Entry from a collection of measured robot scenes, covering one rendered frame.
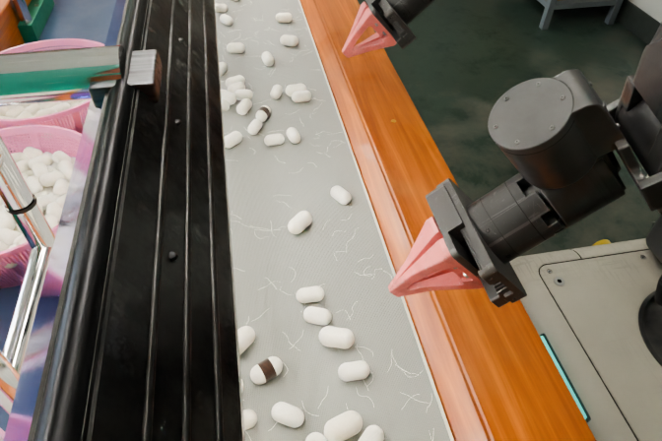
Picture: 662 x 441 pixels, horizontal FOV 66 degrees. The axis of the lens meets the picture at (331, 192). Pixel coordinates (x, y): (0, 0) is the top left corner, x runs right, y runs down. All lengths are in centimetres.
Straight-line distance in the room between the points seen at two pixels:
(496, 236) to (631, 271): 100
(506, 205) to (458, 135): 170
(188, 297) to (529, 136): 24
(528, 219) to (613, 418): 79
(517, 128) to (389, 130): 45
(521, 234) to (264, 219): 37
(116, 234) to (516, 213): 31
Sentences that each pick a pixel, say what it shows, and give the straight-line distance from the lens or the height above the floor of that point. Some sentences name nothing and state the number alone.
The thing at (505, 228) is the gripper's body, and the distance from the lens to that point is 42.
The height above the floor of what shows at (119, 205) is 111.
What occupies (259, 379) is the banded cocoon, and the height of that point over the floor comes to 76.
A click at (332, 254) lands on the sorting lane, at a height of 74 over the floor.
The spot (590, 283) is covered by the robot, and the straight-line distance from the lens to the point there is 134.
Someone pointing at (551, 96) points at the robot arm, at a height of 106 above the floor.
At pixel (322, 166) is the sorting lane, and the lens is 77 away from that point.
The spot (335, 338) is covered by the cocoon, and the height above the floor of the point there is 76.
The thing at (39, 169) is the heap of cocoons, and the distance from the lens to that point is 86.
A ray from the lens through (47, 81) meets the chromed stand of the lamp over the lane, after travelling 27.
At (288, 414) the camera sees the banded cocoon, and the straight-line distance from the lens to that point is 53.
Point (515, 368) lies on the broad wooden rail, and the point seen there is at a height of 77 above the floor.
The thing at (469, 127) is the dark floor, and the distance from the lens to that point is 217.
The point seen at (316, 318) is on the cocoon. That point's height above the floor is 75.
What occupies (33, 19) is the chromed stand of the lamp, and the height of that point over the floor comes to 71.
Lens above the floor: 124
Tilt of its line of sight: 44 degrees down
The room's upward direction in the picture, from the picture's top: 1 degrees clockwise
